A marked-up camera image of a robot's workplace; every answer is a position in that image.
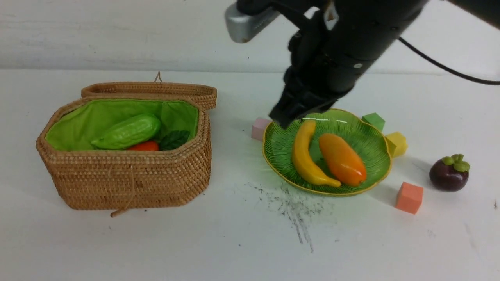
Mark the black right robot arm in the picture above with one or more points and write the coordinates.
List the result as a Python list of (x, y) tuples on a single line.
[(392, 17)]

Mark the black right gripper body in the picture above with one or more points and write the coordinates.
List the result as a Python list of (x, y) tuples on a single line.
[(328, 62)]

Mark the green foam cube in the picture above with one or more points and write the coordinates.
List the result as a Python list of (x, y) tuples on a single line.
[(375, 120)]

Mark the green plastic bitter gourd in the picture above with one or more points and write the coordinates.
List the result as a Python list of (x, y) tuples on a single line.
[(129, 132)]

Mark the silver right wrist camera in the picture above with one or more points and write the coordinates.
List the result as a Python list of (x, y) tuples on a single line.
[(242, 28)]

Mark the pink foam cube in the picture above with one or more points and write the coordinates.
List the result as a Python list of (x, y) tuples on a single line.
[(258, 128)]

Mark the orange plastic carrot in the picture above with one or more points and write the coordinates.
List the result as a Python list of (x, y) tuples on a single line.
[(169, 142)]

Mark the woven wicker basket lid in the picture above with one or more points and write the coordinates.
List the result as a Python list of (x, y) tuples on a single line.
[(203, 95)]

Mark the yellow foam cube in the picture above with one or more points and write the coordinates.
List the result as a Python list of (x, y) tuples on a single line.
[(397, 144)]

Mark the orange foam cube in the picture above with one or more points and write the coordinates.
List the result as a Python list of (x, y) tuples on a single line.
[(409, 198)]

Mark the orange yellow plastic mango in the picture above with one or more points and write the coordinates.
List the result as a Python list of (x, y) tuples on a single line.
[(343, 162)]

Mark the yellow plastic banana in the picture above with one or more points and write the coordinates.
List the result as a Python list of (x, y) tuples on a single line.
[(301, 158)]

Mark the woven wicker basket green lining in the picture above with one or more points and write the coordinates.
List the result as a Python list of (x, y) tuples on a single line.
[(88, 178)]

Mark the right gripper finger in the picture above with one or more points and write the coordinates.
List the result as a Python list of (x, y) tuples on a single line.
[(290, 107), (317, 109)]

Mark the green leaf-shaped glass plate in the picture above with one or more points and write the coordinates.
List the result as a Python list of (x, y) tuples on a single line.
[(368, 142)]

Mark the purple plastic mangosteen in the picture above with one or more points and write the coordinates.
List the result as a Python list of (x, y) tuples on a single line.
[(450, 173)]

